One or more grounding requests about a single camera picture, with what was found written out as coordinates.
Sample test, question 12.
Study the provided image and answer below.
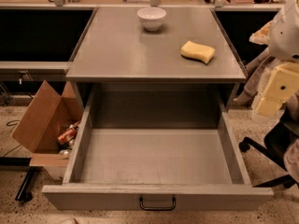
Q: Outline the white ceramic bowl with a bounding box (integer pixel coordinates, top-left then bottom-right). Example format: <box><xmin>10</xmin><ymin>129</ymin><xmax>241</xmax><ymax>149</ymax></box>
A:
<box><xmin>137</xmin><ymin>7</ymin><xmax>166</xmax><ymax>31</ymax></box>

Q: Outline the silver can in box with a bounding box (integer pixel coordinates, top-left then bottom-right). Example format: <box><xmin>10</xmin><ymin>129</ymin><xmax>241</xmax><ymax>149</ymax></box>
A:
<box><xmin>59</xmin><ymin>149</ymin><xmax>72</xmax><ymax>159</ymax></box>

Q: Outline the black office chair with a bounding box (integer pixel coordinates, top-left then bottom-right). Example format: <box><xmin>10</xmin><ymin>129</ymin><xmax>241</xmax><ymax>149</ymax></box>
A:
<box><xmin>239</xmin><ymin>109</ymin><xmax>299</xmax><ymax>189</ymax></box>

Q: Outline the black desk leg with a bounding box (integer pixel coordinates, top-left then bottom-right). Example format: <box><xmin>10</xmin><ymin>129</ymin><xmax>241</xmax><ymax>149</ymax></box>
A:
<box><xmin>0</xmin><ymin>157</ymin><xmax>38</xmax><ymax>203</ymax></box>

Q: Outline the yellow sponge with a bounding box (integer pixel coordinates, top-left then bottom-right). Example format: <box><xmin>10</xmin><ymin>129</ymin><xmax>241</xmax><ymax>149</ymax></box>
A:
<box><xmin>180</xmin><ymin>41</ymin><xmax>215</xmax><ymax>63</ymax></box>

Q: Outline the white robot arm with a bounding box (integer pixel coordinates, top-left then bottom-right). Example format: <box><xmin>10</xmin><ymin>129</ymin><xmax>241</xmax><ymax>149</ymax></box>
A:
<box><xmin>249</xmin><ymin>0</ymin><xmax>299</xmax><ymax>118</ymax></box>

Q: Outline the grey-brown cloth jacket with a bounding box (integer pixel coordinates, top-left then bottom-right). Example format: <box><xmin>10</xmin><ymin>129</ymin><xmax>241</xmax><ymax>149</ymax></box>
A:
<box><xmin>236</xmin><ymin>46</ymin><xmax>299</xmax><ymax>119</ymax></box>

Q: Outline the red crushed can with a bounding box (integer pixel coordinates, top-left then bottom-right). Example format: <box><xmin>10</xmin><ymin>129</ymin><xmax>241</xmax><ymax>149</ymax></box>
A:
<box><xmin>56</xmin><ymin>124</ymin><xmax>78</xmax><ymax>145</ymax></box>

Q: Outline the brown cardboard box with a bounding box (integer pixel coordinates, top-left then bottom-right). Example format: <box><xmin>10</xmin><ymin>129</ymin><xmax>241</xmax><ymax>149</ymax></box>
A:
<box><xmin>12</xmin><ymin>80</ymin><xmax>82</xmax><ymax>167</ymax></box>

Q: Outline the open grey drawer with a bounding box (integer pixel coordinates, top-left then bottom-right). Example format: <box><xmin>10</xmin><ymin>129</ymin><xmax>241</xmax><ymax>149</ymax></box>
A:
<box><xmin>42</xmin><ymin>84</ymin><xmax>273</xmax><ymax>211</ymax></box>

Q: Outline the black drawer handle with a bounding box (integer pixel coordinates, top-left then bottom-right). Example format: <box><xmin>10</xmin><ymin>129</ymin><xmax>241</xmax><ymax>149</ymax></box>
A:
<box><xmin>139</xmin><ymin>197</ymin><xmax>177</xmax><ymax>212</ymax></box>

